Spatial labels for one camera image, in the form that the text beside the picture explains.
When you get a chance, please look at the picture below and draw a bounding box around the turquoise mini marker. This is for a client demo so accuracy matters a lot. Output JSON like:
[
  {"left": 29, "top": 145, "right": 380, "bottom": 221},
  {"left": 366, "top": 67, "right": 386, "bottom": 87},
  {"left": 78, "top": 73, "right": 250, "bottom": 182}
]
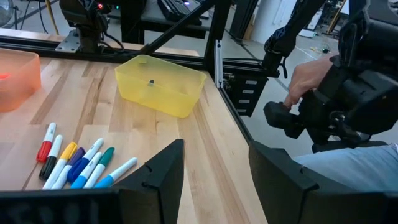
[{"left": 93, "top": 156, "right": 139, "bottom": 189}]

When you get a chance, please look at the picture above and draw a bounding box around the yellow mini marker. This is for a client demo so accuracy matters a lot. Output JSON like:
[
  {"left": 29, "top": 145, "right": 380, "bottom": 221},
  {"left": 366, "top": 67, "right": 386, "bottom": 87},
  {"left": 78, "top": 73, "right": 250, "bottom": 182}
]
[{"left": 42, "top": 141, "right": 79, "bottom": 190}]

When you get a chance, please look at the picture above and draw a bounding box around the black mini marker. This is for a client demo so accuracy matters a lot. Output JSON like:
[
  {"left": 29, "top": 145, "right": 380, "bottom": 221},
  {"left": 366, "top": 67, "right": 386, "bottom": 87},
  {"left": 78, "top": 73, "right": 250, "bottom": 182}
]
[{"left": 39, "top": 134, "right": 64, "bottom": 181}]

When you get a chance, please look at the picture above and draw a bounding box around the black table frame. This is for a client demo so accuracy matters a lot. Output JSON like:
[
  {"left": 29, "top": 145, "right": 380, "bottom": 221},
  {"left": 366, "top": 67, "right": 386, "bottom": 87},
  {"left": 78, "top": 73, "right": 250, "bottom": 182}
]
[{"left": 0, "top": 0, "right": 259, "bottom": 146}]

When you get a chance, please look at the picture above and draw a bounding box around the person's hand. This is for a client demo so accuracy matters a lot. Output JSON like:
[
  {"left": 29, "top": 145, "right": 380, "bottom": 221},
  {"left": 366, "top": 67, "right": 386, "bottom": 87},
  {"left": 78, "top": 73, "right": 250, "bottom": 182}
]
[{"left": 282, "top": 55, "right": 336, "bottom": 110}]

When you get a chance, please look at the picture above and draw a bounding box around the grey mounting plate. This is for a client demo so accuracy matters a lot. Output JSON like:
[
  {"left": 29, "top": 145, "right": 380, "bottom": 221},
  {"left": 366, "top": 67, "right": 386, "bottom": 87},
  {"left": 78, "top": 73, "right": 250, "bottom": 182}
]
[{"left": 55, "top": 29, "right": 82, "bottom": 54}]

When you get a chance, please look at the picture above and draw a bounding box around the purple mini marker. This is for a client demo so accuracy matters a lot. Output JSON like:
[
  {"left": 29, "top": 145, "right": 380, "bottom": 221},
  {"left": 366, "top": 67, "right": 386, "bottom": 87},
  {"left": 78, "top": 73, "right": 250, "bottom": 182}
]
[{"left": 50, "top": 146, "right": 86, "bottom": 190}]

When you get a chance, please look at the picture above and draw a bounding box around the black keyboard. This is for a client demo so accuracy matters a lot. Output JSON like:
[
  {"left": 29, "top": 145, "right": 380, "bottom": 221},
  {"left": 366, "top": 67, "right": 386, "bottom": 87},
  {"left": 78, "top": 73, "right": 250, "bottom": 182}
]
[{"left": 156, "top": 0, "right": 203, "bottom": 23}]

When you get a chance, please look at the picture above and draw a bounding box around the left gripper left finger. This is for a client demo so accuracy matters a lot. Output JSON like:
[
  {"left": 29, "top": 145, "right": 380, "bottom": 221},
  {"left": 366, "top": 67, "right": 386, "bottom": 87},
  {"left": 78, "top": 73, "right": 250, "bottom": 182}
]
[{"left": 112, "top": 139, "right": 185, "bottom": 224}]

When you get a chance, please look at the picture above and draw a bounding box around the grey fan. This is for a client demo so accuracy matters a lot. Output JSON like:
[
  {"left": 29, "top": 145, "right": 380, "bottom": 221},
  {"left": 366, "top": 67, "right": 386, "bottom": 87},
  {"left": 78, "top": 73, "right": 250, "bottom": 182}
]
[{"left": 0, "top": 0, "right": 16, "bottom": 28}]

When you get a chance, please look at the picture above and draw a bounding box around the silver aluminium extrusion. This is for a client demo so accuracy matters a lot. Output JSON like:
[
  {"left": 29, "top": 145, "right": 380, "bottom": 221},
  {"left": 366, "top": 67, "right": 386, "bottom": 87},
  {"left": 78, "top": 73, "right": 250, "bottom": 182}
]
[{"left": 213, "top": 39, "right": 225, "bottom": 90}]

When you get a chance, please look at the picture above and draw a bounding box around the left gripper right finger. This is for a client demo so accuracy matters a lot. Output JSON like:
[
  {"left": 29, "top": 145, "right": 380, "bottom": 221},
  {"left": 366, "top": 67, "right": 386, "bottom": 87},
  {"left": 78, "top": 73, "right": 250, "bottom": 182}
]
[{"left": 248, "top": 141, "right": 320, "bottom": 224}]

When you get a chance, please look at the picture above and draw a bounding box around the yellow plastic bin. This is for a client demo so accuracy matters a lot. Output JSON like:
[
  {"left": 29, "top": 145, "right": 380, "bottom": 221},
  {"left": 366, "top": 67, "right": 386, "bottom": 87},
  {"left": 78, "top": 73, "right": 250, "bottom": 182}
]
[{"left": 114, "top": 54, "right": 208, "bottom": 119}]

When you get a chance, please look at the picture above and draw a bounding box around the green mini marker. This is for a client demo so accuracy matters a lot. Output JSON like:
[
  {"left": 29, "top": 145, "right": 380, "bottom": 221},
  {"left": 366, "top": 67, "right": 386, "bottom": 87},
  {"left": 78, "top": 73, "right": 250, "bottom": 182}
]
[{"left": 83, "top": 146, "right": 116, "bottom": 189}]

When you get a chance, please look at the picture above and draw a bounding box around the light blue mini marker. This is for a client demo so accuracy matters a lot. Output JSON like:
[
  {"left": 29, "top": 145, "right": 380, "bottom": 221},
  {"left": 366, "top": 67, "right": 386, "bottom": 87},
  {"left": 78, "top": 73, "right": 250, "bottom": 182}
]
[{"left": 70, "top": 151, "right": 104, "bottom": 190}]

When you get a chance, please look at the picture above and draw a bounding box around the person's leg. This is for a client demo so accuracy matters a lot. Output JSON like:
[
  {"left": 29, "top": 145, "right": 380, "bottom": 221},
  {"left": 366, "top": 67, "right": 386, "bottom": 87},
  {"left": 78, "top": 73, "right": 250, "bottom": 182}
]
[{"left": 291, "top": 142, "right": 398, "bottom": 194}]

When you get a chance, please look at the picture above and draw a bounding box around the red mini marker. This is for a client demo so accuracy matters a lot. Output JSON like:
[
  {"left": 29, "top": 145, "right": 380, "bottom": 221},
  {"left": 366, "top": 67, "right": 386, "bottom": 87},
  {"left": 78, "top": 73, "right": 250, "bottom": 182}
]
[{"left": 36, "top": 121, "right": 58, "bottom": 164}]

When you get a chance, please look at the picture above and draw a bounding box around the orange plastic bin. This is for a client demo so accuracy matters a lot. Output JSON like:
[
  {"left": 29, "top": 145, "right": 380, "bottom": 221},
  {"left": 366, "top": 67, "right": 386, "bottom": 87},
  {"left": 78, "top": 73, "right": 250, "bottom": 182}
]
[{"left": 0, "top": 47, "right": 42, "bottom": 114}]

